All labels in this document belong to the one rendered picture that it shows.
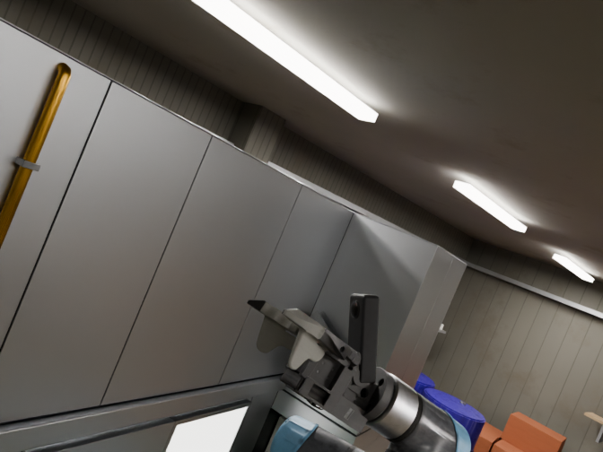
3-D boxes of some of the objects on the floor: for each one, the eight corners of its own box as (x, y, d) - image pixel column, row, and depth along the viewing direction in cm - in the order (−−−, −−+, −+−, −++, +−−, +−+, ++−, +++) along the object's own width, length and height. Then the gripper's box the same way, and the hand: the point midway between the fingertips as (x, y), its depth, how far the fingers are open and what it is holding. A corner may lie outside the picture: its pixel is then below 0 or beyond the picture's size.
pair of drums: (429, 517, 451) (470, 421, 450) (328, 433, 543) (362, 352, 541) (466, 505, 507) (503, 419, 506) (369, 430, 598) (400, 358, 597)
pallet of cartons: (557, 508, 607) (583, 447, 605) (525, 521, 528) (555, 451, 527) (455, 438, 708) (477, 386, 707) (415, 441, 629) (440, 382, 628)
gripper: (396, 457, 57) (257, 366, 52) (325, 410, 75) (217, 338, 70) (431, 389, 59) (301, 295, 54) (353, 359, 78) (251, 287, 73)
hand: (266, 299), depth 63 cm, fingers open, 14 cm apart
